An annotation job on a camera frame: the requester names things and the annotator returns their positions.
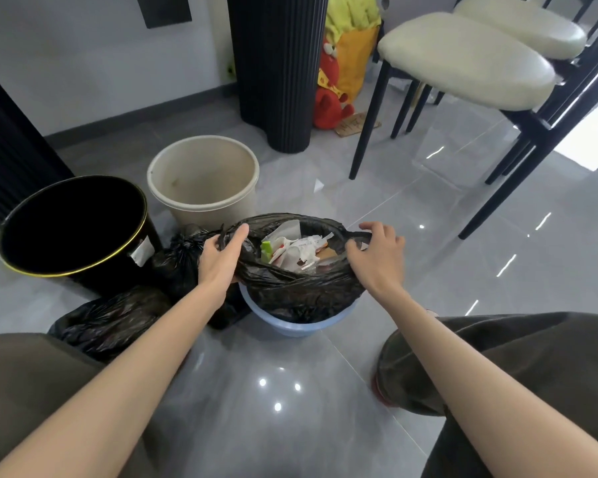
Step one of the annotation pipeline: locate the blue mesh plastic bin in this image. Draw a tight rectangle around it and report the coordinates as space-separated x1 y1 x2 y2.
239 283 359 338

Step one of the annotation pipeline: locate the person's right pink shoe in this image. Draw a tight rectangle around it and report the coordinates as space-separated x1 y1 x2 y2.
371 372 395 406

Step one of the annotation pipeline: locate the red plush toy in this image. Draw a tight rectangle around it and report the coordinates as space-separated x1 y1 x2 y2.
312 38 355 130

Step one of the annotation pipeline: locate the red white snack wrapper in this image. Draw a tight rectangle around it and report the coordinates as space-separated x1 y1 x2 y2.
271 233 336 272

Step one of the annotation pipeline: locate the person's left leg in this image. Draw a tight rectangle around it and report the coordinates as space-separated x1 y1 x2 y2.
0 333 155 478

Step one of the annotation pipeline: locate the yellow plush toy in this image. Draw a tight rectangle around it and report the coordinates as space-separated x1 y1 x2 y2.
325 0 382 103

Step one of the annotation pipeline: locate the beige plastic bin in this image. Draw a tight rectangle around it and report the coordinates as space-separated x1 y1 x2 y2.
147 135 261 232

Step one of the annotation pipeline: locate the person's left forearm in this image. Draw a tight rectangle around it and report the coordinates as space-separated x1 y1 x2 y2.
0 282 228 478

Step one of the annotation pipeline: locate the person's left hand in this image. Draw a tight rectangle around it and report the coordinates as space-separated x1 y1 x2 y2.
197 223 250 310

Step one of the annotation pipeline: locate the black bin with gold rim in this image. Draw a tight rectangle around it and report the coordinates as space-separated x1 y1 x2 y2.
0 175 163 297

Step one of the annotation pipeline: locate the person's right hand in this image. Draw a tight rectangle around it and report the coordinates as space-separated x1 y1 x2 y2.
345 221 407 305

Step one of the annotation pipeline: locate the black wall outlet panel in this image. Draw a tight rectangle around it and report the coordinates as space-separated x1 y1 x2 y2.
136 0 193 29

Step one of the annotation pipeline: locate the white green plastic packaging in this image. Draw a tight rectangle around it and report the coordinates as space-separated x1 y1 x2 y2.
260 219 302 266

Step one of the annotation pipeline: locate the person's right forearm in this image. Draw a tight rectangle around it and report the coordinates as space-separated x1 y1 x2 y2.
378 288 598 478

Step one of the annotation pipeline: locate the cream cushioned chair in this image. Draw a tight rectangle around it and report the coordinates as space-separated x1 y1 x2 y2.
348 12 598 241
453 0 598 185

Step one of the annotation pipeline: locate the black garbage bag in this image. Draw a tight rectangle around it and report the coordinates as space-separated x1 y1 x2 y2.
47 285 173 364
219 212 375 324
151 223 252 330

